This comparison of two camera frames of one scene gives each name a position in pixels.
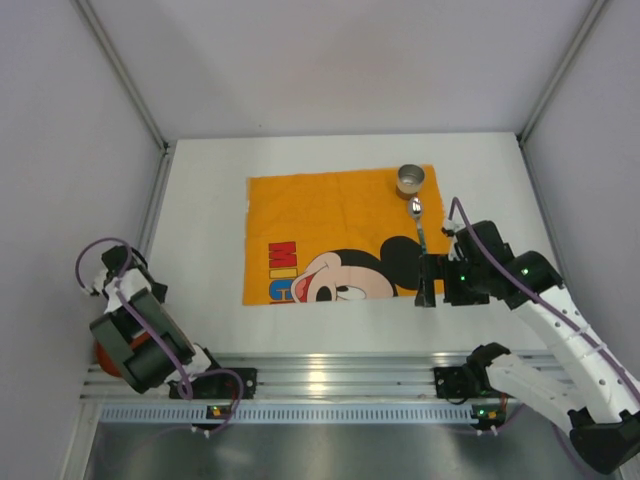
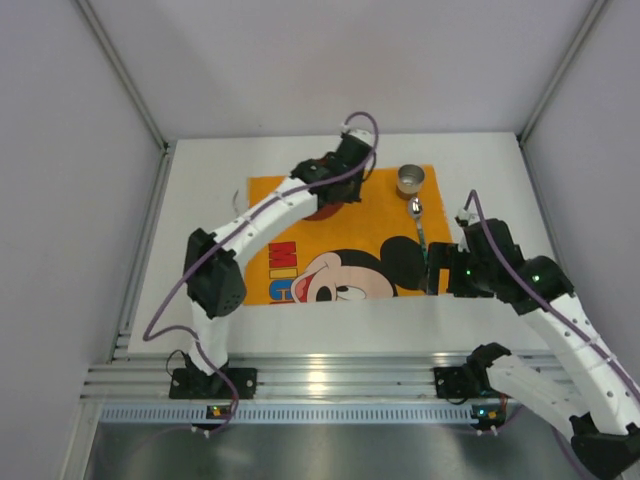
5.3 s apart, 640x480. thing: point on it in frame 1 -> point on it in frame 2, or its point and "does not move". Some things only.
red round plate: x=107 y=363 -> x=324 y=212
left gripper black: x=122 y=257 -> x=345 y=191
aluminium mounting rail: x=315 y=376 does not move
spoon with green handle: x=415 y=209 does not move
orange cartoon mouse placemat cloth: x=337 y=236 does not move
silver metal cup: x=409 y=179 does not move
